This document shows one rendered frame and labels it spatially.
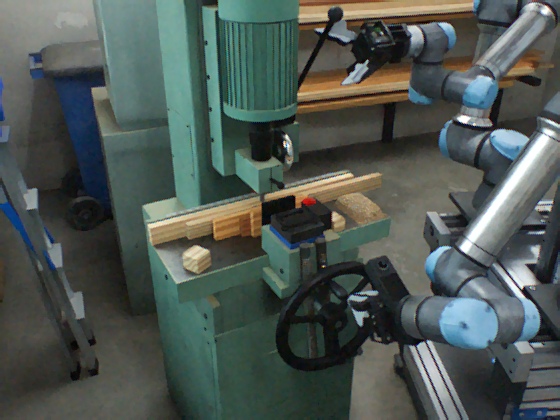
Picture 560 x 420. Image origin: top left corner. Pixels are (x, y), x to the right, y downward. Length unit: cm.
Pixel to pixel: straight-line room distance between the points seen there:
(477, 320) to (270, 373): 79
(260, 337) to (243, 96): 61
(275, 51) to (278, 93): 9
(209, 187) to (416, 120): 312
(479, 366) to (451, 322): 124
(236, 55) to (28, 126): 258
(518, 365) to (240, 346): 65
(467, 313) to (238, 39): 72
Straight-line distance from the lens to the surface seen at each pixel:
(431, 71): 143
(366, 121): 426
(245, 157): 139
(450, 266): 104
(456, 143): 174
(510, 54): 148
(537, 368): 140
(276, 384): 159
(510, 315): 96
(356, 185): 157
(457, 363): 210
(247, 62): 122
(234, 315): 136
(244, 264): 128
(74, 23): 352
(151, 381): 229
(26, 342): 262
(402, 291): 103
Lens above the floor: 163
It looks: 29 degrees down
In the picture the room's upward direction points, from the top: straight up
